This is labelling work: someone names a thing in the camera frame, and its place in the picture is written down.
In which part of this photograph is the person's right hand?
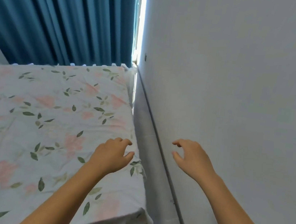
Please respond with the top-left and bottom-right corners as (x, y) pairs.
(167, 137), (220, 185)

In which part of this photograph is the person's left hand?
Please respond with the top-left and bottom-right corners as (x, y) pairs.
(85, 134), (137, 181)

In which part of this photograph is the person's left forearm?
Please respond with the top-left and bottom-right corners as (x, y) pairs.
(18, 153), (109, 224)

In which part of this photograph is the person's right forearm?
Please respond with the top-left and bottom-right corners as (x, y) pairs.
(192, 171), (294, 224)

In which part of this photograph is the floral bed sheet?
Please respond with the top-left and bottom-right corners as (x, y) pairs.
(0, 49), (173, 224)

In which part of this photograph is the blue curtain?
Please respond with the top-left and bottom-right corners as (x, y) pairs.
(0, 0), (142, 80)

